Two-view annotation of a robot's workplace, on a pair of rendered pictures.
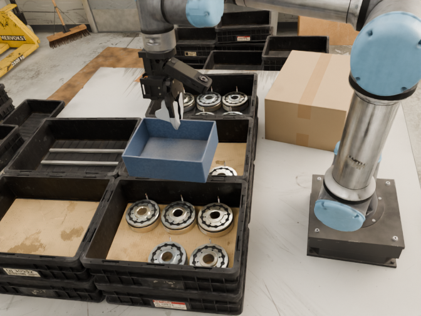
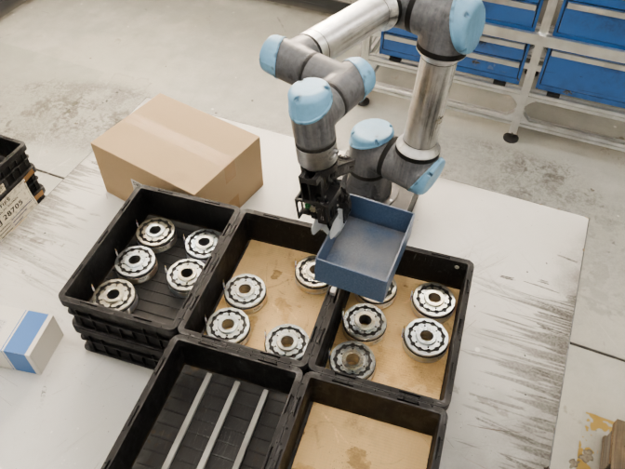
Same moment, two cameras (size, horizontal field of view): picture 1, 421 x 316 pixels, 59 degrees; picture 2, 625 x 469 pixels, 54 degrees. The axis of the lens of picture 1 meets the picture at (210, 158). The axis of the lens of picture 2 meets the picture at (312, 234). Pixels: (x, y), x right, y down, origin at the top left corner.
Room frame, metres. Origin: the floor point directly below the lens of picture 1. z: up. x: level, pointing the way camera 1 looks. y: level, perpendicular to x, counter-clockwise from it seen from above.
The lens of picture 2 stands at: (0.78, 0.94, 2.07)
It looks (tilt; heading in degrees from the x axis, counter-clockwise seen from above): 48 degrees down; 273
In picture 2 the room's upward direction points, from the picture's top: straight up
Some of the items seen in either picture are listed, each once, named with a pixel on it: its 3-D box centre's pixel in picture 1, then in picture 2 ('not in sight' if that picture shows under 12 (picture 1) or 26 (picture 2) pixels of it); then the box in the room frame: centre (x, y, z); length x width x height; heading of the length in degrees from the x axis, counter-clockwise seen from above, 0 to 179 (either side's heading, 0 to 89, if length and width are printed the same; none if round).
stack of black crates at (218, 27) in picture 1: (245, 47); not in sight; (2.67, -0.39, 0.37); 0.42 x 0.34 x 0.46; 71
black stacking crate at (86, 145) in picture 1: (82, 157); (204, 449); (1.03, 0.45, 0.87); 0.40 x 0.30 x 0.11; 76
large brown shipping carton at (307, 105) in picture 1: (314, 98); (180, 165); (1.27, -0.46, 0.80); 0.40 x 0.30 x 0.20; 150
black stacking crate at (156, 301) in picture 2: (205, 106); (159, 265); (1.22, -0.01, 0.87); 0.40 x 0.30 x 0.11; 76
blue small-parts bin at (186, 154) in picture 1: (172, 148); (365, 246); (0.72, 0.09, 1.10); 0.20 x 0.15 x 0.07; 71
